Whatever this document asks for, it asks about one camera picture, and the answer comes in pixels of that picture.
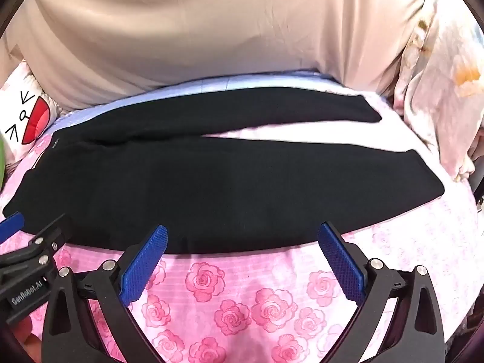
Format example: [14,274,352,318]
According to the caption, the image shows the pale floral quilt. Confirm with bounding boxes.
[393,0,484,182]

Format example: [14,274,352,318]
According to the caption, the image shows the white cartoon face pillow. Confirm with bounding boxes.
[0,60,61,163]

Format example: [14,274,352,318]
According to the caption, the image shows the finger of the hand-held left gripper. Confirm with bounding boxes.
[0,212,25,241]
[28,215,75,260]

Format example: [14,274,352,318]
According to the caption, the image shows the pink rose bed sheet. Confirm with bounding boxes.
[0,70,481,363]

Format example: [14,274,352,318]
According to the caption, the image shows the beige blanket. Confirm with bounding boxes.
[0,0,439,112]

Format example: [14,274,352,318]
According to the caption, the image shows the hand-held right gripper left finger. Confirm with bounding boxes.
[41,226,168,363]

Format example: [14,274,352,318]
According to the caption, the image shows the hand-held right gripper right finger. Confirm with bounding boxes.
[319,222,445,363]

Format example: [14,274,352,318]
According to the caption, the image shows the black pants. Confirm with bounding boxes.
[2,90,445,255]

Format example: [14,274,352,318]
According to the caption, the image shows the green plush toy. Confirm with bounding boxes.
[0,136,7,190]

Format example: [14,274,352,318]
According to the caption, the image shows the person's left hand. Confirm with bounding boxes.
[15,318,43,358]

